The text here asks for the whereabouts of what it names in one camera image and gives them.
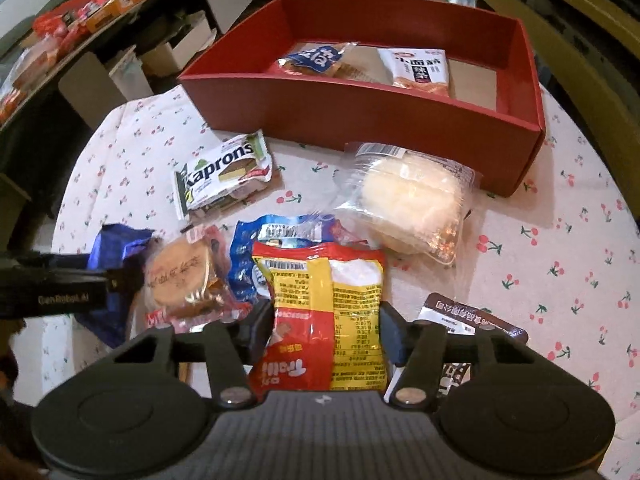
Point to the blue snack packet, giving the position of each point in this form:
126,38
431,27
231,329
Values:
245,260

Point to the white storage box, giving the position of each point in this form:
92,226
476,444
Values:
87,90

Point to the brown snack packet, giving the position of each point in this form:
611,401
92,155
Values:
460,312

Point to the cherry print tablecloth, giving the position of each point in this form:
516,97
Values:
550,240

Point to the blue white pastry packet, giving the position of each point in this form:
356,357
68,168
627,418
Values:
312,57

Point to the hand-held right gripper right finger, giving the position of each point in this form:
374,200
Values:
391,335

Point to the brown cardboard box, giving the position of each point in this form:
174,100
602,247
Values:
175,45

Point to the round pastry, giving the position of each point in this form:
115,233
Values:
180,270

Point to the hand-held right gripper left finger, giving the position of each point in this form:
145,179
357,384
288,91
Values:
261,327

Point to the red cardboard box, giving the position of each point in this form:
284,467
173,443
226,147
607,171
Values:
350,110

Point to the clear bread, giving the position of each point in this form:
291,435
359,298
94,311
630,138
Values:
410,195

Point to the white red snack packet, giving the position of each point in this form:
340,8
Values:
412,70

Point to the red yellow snack packet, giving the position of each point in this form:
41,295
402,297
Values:
310,290

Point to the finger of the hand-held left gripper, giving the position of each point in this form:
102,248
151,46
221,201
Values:
125,281

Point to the green white wafer packet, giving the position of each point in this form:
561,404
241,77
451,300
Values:
220,165

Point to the dark blue foil packet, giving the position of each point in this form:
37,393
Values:
112,245

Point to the dark side table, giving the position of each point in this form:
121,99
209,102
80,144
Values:
150,5

